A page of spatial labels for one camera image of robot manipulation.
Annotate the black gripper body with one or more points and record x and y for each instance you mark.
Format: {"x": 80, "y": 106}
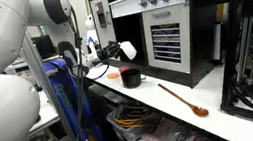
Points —
{"x": 103, "y": 53}

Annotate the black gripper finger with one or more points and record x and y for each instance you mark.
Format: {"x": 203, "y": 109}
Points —
{"x": 117, "y": 55}
{"x": 115, "y": 46}

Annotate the small white bowl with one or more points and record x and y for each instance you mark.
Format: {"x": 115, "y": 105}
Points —
{"x": 129, "y": 50}

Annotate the orange plastic cup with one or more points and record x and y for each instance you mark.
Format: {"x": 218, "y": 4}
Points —
{"x": 123, "y": 68}

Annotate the black cup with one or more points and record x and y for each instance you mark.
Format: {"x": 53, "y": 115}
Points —
{"x": 131, "y": 80}

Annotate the orange round disc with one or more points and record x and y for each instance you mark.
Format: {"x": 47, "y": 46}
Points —
{"x": 112, "y": 76}

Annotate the white and black appliance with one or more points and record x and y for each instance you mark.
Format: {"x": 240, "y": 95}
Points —
{"x": 88, "y": 25}

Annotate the black computer monitor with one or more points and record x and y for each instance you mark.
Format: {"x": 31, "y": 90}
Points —
{"x": 44, "y": 47}

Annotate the white toy play kitchen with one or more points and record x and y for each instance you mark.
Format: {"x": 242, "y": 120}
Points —
{"x": 185, "y": 55}

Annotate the clear plastic storage bin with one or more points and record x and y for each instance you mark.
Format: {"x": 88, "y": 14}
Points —
{"x": 122, "y": 133}

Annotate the wooden spoon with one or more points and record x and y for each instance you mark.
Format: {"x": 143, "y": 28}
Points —
{"x": 200, "y": 111}

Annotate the aluminium extrusion frame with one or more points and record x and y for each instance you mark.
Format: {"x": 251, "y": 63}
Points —
{"x": 47, "y": 92}

